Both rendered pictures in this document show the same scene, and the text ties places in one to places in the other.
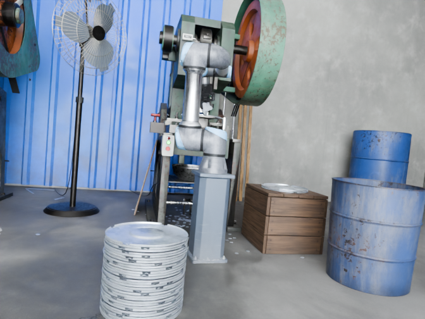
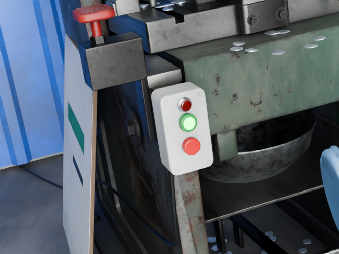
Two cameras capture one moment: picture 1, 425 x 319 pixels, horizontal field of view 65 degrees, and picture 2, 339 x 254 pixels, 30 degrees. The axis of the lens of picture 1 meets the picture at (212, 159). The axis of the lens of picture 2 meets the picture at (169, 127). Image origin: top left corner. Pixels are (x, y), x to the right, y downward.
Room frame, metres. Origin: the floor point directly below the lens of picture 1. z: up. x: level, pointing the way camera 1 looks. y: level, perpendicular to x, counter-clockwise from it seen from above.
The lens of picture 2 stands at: (1.21, 0.38, 0.92)
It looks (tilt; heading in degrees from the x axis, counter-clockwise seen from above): 20 degrees down; 356
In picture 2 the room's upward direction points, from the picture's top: 9 degrees counter-clockwise
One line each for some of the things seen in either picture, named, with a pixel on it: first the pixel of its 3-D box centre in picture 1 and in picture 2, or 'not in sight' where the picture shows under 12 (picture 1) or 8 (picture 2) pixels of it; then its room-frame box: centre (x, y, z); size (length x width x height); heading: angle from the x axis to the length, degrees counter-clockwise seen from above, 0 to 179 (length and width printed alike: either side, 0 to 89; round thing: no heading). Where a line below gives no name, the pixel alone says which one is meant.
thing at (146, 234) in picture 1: (147, 233); not in sight; (1.17, 0.21, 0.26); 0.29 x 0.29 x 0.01
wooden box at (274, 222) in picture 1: (281, 216); not in sight; (2.09, -0.47, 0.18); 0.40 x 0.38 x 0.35; 13
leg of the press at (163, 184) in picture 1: (157, 157); (107, 117); (2.60, 0.43, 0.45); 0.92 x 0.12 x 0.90; 13
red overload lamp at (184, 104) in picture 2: not in sight; (185, 105); (2.13, 0.29, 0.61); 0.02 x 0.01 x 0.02; 103
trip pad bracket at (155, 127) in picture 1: (156, 135); (118, 90); (2.23, 0.39, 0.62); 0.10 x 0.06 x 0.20; 103
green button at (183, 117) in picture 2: not in sight; (187, 122); (2.12, 0.29, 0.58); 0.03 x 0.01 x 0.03; 103
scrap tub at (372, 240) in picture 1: (371, 231); not in sight; (1.62, -0.81, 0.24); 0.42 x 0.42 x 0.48
